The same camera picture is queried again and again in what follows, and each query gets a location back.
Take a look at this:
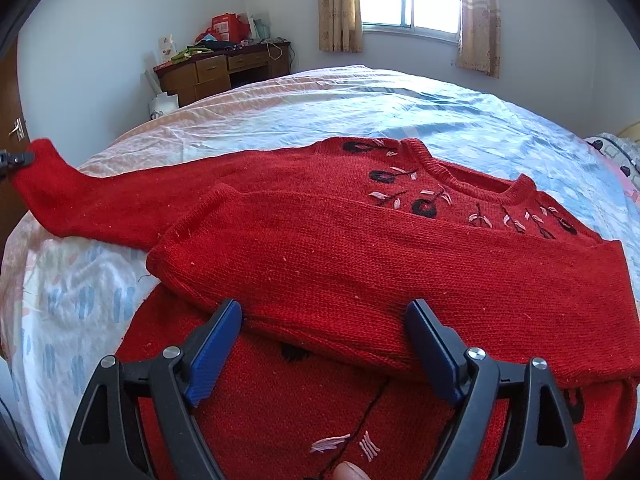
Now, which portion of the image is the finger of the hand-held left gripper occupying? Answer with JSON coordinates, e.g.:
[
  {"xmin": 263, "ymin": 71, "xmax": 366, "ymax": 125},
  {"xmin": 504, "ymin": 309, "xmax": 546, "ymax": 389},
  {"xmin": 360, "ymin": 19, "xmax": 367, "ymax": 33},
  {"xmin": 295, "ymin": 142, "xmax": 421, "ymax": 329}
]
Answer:
[{"xmin": 0, "ymin": 149, "xmax": 37, "ymax": 177}]

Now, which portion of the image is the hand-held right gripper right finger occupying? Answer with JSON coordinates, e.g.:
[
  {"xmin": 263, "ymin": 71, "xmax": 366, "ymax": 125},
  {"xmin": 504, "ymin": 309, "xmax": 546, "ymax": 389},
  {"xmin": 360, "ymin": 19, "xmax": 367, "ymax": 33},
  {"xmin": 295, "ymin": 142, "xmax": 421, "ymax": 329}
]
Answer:
[{"xmin": 405, "ymin": 299, "xmax": 586, "ymax": 480}]

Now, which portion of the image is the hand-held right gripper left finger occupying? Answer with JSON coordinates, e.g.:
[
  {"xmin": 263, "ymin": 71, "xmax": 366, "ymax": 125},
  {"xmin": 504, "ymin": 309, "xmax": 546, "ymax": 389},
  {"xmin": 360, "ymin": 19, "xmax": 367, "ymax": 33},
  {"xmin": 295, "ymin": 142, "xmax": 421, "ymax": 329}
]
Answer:
[{"xmin": 60, "ymin": 299, "xmax": 243, "ymax": 480}]

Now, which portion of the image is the red embroidered knit sweater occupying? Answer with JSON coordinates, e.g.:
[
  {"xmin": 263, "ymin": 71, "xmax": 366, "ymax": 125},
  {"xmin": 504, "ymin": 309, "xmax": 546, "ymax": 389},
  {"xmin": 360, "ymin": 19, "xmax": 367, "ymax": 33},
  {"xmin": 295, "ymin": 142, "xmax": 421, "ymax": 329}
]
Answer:
[{"xmin": 12, "ymin": 136, "xmax": 640, "ymax": 480}]

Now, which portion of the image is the person's right hand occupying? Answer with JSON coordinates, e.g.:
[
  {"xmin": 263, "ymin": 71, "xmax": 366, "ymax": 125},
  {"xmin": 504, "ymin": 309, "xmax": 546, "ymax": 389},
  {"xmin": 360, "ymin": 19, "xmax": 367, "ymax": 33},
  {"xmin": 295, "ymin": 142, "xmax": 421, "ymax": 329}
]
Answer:
[{"xmin": 332, "ymin": 461, "xmax": 372, "ymax": 480}]

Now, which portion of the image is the brown wooden door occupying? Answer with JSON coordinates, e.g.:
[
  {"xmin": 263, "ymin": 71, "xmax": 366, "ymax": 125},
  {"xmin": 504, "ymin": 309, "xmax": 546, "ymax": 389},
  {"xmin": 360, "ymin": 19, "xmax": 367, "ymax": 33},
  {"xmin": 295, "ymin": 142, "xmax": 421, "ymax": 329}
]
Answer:
[{"xmin": 0, "ymin": 35, "xmax": 31, "ymax": 256}]

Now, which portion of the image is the white paper bag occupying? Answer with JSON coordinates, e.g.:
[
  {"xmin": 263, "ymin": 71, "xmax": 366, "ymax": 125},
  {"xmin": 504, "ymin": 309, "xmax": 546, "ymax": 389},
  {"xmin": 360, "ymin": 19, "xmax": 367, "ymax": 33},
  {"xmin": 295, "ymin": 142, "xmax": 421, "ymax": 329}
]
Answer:
[{"xmin": 148, "ymin": 92, "xmax": 179, "ymax": 120}]

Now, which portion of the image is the white printed carton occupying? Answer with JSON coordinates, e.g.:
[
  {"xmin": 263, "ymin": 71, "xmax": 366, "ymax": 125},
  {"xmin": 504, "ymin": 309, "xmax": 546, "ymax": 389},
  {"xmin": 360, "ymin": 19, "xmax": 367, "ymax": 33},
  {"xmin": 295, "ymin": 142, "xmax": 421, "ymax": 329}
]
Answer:
[{"xmin": 156, "ymin": 35, "xmax": 179, "ymax": 64}]

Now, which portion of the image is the green cloth item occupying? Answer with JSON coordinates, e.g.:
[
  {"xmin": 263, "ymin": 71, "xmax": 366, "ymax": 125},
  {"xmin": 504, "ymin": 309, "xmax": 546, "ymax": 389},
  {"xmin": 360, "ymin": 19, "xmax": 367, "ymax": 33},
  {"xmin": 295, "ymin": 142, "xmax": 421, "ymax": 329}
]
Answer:
[{"xmin": 170, "ymin": 46, "xmax": 211, "ymax": 64}]

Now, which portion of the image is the brown wooden desk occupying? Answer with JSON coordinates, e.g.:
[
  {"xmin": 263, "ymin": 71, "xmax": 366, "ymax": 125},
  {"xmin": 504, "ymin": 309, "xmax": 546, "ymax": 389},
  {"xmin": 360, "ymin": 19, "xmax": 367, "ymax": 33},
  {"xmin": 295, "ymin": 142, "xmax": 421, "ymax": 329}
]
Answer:
[{"xmin": 153, "ymin": 41, "xmax": 292, "ymax": 107}]

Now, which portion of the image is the red bag on desk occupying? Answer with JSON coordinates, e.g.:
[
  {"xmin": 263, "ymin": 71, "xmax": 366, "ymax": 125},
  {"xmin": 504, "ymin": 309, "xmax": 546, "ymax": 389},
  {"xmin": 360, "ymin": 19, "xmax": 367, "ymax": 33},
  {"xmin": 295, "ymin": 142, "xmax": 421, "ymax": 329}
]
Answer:
[{"xmin": 210, "ymin": 12, "xmax": 253, "ymax": 44}]

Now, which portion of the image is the bed with blue sheet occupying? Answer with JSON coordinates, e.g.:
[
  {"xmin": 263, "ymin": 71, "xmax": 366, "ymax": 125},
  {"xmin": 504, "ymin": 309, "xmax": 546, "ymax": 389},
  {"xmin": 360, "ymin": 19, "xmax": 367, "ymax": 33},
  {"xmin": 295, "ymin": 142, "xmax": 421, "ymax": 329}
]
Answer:
[{"xmin": 0, "ymin": 64, "xmax": 640, "ymax": 480}]

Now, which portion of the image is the beige patterned curtain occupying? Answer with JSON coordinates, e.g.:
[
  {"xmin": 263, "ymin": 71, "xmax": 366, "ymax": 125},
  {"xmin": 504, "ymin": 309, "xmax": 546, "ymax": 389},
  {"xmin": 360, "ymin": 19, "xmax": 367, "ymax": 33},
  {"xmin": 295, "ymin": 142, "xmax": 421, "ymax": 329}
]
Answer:
[
  {"xmin": 456, "ymin": 0, "xmax": 502, "ymax": 79},
  {"xmin": 318, "ymin": 0, "xmax": 364, "ymax": 54}
]

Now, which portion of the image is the white cable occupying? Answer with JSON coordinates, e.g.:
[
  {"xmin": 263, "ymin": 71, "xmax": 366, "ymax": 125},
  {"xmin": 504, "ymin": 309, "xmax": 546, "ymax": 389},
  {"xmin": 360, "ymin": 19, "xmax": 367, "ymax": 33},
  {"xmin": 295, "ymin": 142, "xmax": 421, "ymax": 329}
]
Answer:
[{"xmin": 265, "ymin": 40, "xmax": 292, "ymax": 74}]

